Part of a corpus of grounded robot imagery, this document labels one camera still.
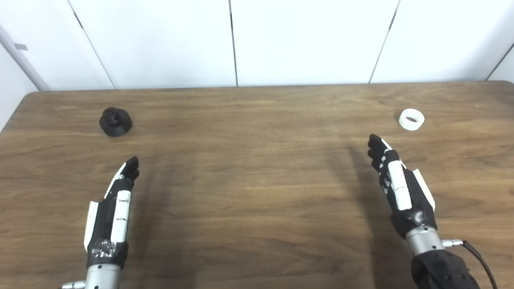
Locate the grey wall corner trim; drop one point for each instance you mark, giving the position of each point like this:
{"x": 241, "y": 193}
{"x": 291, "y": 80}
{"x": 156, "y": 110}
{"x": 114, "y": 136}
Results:
{"x": 20, "y": 58}

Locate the white and black right hand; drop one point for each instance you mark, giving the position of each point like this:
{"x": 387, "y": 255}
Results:
{"x": 409, "y": 208}

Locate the white and black left hand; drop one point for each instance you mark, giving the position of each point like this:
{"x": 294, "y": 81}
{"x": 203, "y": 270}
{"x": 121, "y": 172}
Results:
{"x": 102, "y": 224}

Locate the round black part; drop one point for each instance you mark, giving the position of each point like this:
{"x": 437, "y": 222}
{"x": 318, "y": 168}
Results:
{"x": 115, "y": 124}

